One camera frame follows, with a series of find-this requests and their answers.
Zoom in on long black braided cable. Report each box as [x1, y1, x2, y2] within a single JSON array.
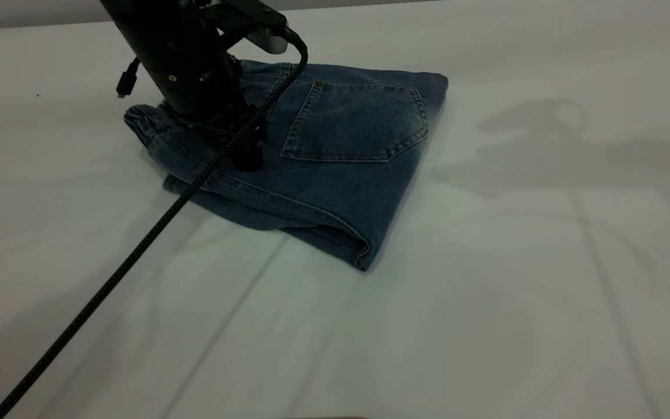
[[0, 26, 310, 419]]

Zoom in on blue denim pants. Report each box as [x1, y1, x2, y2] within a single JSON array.
[[124, 58, 449, 272]]

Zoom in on black left camera mount bracket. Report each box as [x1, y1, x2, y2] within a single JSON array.
[[193, 0, 289, 37]]

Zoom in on short black cable with plug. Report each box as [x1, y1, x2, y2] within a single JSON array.
[[116, 56, 144, 99]]

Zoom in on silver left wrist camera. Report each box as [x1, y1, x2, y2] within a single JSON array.
[[246, 26, 290, 55]]

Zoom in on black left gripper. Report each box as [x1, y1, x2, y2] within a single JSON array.
[[137, 35, 267, 173]]

